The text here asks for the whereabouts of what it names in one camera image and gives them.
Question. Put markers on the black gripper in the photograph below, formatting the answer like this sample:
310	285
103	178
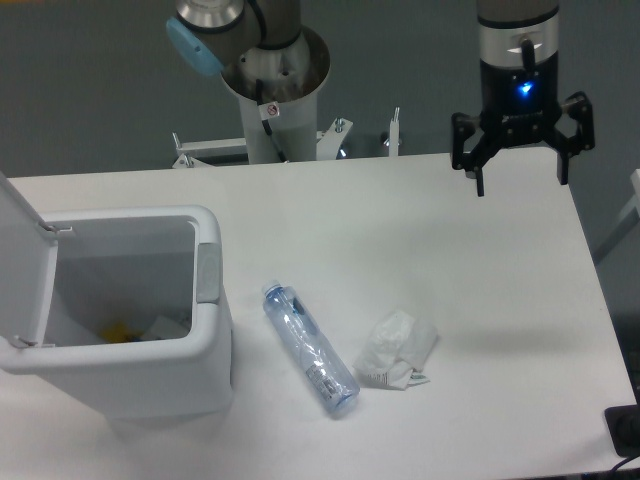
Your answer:
520	107

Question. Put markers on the white paper wrapper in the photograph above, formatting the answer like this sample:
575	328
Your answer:
396	351

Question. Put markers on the clear plastic water bottle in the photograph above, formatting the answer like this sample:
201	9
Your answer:
325	371

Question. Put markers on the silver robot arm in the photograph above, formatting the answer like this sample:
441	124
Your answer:
211	35

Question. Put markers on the white trash can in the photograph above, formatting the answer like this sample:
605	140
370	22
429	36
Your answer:
159	270

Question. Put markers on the yellow trash in can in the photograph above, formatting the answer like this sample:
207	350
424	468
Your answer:
119	332

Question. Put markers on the white frame at right edge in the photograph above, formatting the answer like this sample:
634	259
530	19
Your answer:
626	220

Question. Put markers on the white metal frame bracket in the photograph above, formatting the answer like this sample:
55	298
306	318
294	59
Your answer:
331	144

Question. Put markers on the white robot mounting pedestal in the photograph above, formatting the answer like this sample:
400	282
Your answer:
281	86

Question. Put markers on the black device with cable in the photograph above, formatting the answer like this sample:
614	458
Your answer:
623	425

